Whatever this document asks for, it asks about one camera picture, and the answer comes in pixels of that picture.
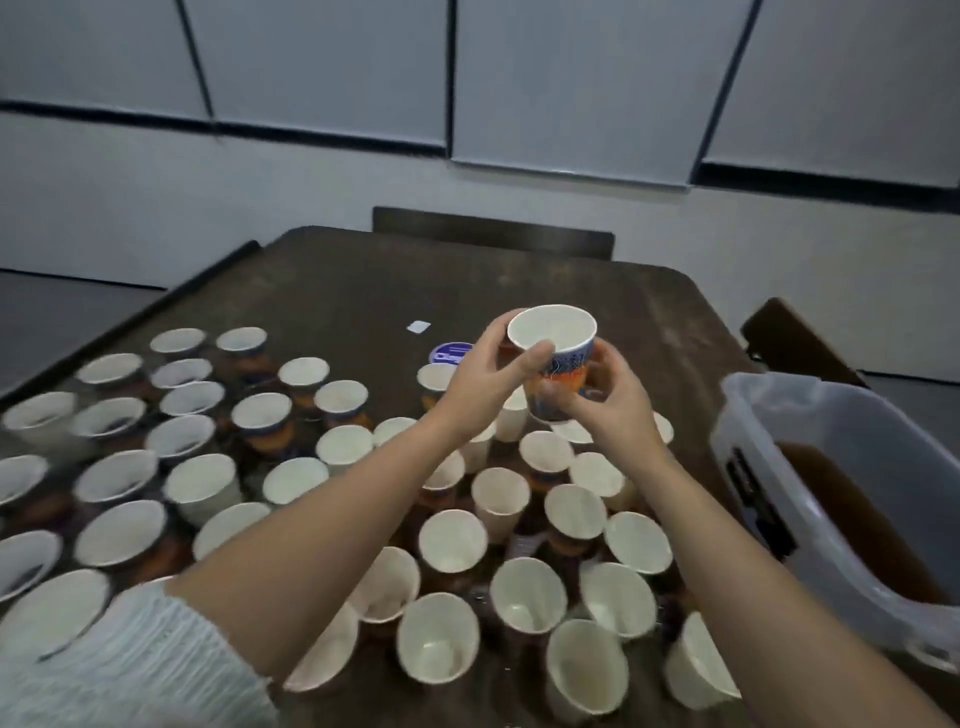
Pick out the person's left hand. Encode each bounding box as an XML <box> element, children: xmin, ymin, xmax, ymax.
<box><xmin>427</xmin><ymin>310</ymin><xmax>557</xmax><ymax>447</ymax></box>

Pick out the orange blue patterned paper cup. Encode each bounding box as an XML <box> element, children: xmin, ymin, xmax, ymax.
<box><xmin>505</xmin><ymin>304</ymin><xmax>600</xmax><ymax>425</ymax></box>

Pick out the clear plastic storage bin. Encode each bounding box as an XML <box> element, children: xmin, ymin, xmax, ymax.
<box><xmin>709</xmin><ymin>370</ymin><xmax>960</xmax><ymax>677</ymax></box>

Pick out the dark wooden table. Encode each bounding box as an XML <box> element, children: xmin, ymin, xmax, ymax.
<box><xmin>0</xmin><ymin>225</ymin><xmax>767</xmax><ymax>728</ymax></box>

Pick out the round blue sticker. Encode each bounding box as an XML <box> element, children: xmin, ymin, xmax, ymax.
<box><xmin>429</xmin><ymin>340</ymin><xmax>479</xmax><ymax>369</ymax></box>

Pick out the dark wooden chair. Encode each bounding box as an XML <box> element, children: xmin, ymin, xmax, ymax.
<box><xmin>741</xmin><ymin>297</ymin><xmax>872</xmax><ymax>389</ymax></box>
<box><xmin>372</xmin><ymin>205</ymin><xmax>618</xmax><ymax>261</ymax></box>

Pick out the group of paper cups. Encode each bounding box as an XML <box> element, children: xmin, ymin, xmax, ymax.
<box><xmin>0</xmin><ymin>325</ymin><xmax>744</xmax><ymax>728</ymax></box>

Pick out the person's right forearm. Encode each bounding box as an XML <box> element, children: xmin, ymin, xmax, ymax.
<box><xmin>630</xmin><ymin>447</ymin><xmax>960</xmax><ymax>728</ymax></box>

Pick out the white wall panel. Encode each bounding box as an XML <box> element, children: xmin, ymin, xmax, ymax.
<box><xmin>450</xmin><ymin>0</ymin><xmax>756</xmax><ymax>189</ymax></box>
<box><xmin>183</xmin><ymin>0</ymin><xmax>455</xmax><ymax>149</ymax></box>
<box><xmin>702</xmin><ymin>0</ymin><xmax>960</xmax><ymax>189</ymax></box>

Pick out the person's right hand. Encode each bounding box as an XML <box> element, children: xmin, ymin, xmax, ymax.
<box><xmin>552</xmin><ymin>337</ymin><xmax>669</xmax><ymax>479</ymax></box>

